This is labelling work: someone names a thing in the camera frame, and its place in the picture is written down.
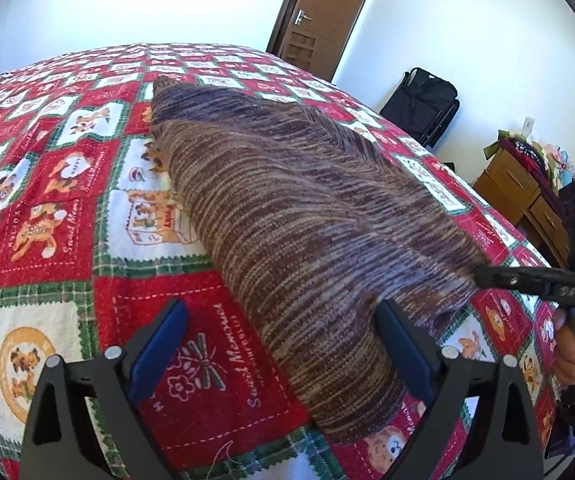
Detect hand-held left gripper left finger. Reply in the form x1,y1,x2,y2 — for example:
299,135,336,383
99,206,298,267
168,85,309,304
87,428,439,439
20,299,190,480

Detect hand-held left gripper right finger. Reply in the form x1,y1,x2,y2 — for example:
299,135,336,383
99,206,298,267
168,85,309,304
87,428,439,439
375,300,545,480

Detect wooden desk with drawers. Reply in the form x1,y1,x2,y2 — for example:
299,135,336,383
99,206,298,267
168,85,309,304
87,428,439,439
472,149,573,268

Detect red checkered printed blanket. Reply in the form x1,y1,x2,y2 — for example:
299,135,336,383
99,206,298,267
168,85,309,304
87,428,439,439
0,42,575,480

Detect dark brown door frame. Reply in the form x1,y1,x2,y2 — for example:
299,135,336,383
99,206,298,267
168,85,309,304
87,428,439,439
266,0,313,58

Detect black folding chair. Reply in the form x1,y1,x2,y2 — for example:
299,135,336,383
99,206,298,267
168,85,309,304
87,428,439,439
380,66,461,150

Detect brown wooden door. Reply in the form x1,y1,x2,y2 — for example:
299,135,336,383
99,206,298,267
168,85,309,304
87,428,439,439
282,0,382,83

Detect brown knitted sweater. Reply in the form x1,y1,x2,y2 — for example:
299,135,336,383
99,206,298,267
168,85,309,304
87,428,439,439
148,75,491,446

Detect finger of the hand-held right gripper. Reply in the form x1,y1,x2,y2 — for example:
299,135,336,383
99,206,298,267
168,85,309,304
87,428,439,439
474,265,563,303

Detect pile of colourful clothes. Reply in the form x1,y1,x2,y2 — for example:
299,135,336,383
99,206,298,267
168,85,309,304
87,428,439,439
485,127,575,196

